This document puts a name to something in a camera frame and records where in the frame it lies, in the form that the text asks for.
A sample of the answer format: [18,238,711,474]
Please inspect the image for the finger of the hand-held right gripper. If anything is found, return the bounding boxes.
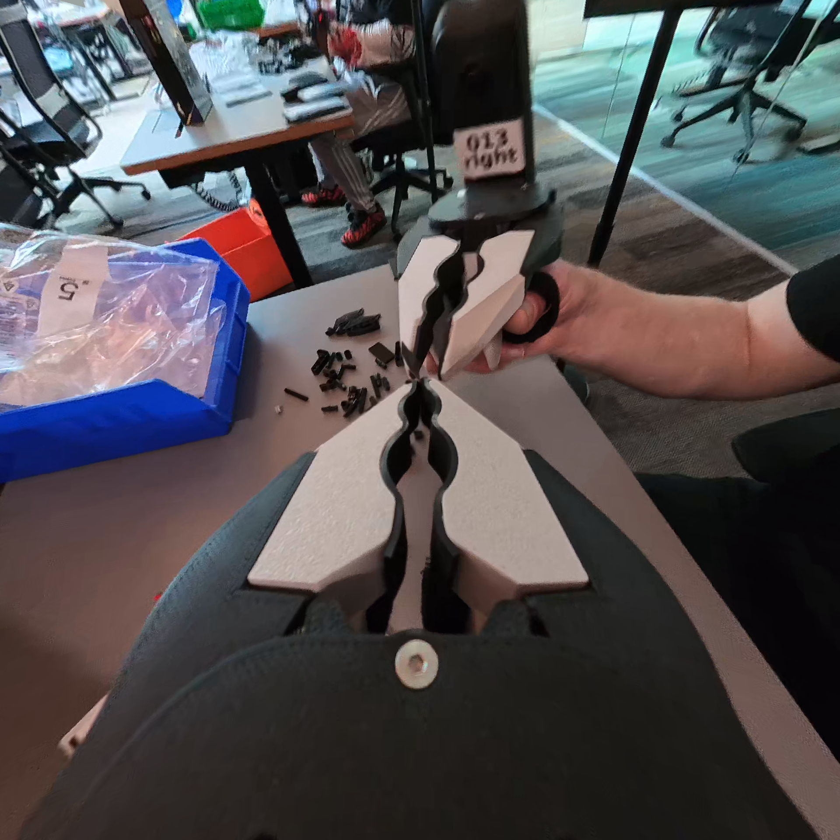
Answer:
[397,235,462,368]
[433,228,536,383]

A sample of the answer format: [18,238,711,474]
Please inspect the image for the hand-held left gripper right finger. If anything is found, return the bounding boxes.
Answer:
[423,381,590,634]

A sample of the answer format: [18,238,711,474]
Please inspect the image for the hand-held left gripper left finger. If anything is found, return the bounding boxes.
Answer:
[247,381,424,634]

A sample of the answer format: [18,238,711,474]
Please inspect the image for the person's right forearm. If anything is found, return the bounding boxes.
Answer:
[623,259,840,403]

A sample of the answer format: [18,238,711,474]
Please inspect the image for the person's right hand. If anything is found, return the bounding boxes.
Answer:
[462,258,634,376]

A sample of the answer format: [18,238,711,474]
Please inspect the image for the pile of black toy pieces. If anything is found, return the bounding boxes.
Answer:
[308,307,409,421]

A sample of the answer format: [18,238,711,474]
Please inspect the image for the black office chair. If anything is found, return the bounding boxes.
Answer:
[659,0,815,166]
[0,0,153,229]
[354,66,455,242]

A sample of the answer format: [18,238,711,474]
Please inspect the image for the black tripod leg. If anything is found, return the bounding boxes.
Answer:
[586,7,685,268]

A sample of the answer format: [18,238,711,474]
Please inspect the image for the orange plastic bin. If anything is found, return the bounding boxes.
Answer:
[178,206,294,303]

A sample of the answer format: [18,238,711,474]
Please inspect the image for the blue plastic bin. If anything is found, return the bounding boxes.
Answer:
[0,236,252,483]

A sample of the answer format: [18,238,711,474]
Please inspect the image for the person's lap in dark trousers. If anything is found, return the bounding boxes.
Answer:
[633,469,840,757]

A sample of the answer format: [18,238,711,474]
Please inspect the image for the brown top desk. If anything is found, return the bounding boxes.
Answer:
[120,52,357,290]

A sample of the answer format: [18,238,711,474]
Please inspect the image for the green plastic bin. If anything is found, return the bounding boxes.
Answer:
[196,0,265,32]

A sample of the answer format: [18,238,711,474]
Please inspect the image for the bundle of clear plastic bags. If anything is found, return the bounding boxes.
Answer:
[0,223,221,411]

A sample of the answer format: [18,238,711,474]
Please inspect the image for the black printed box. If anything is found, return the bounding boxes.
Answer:
[120,0,215,127]

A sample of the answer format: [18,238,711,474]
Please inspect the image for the black coiled cable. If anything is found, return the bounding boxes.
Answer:
[193,169,247,214]

